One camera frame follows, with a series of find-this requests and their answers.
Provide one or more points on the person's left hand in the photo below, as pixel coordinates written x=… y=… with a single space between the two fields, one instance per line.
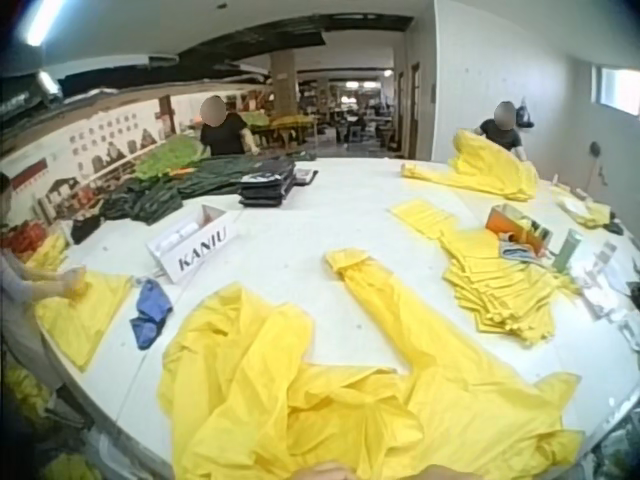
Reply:
x=327 y=471

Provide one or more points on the person's right hand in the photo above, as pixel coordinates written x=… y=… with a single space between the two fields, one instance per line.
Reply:
x=434 y=475

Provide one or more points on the large spread yellow raincoat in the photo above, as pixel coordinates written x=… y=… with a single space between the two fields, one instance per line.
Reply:
x=320 y=390

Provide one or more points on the stack of folded yellow raincoats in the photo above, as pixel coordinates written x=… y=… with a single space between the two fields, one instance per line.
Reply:
x=500 y=295

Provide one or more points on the crumpled blue cloth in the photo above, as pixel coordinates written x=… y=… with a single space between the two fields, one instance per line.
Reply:
x=150 y=310

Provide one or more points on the grey blue cloth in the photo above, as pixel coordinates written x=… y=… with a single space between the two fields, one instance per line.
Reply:
x=520 y=251

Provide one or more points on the white lettered cardboard box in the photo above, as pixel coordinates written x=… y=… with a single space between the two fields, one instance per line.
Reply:
x=197 y=250

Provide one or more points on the heap of white packets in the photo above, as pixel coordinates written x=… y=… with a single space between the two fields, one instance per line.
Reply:
x=607 y=285

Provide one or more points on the flat yellow folded sheets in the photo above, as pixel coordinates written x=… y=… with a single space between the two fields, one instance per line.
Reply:
x=425 y=216

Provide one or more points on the green bottle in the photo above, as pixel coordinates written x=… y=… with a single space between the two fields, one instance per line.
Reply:
x=566 y=250

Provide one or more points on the orange open box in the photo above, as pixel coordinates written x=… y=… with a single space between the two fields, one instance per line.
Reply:
x=517 y=225

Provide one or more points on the half-folded yellow raincoat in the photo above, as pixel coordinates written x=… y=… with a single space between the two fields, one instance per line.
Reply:
x=85 y=320

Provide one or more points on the stack of dark folded garments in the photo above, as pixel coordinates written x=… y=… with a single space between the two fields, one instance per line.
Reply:
x=265 y=187

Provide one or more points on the heap of yellow bags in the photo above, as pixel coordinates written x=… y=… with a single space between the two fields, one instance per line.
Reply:
x=30 y=400

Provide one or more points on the small heap of yellow pieces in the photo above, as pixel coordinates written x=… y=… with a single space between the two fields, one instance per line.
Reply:
x=585 y=207

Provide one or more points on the bunched yellow raincoat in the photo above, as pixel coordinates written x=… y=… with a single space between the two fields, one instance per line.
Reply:
x=492 y=172

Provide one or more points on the heap of dark green garments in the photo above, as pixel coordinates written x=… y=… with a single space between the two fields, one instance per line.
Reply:
x=200 y=182

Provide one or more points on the black folded garment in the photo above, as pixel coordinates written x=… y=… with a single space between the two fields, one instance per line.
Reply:
x=86 y=229

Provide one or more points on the tables with yellow-green garments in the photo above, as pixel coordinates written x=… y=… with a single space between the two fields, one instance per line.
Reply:
x=285 y=127

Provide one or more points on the heap of light green garments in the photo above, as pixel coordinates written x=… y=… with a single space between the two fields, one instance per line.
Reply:
x=167 y=157

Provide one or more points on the brown door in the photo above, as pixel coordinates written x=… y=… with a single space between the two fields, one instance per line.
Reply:
x=414 y=110

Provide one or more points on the heap of red and yellow garments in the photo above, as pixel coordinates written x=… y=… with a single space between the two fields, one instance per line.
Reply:
x=35 y=242

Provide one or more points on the black hanging bag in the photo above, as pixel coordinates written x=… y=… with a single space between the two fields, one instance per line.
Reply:
x=523 y=112

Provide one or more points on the beige column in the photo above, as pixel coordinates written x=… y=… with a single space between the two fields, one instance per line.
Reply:
x=284 y=82

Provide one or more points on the short ceiling lamp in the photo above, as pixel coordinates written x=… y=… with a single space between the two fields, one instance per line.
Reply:
x=50 y=82

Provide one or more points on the long ceiling lamp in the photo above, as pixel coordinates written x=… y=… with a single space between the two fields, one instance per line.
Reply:
x=47 y=22

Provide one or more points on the long wall poster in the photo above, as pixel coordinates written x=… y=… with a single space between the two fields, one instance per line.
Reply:
x=85 y=150

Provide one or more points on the wall window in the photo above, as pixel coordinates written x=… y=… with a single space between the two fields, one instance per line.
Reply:
x=617 y=91

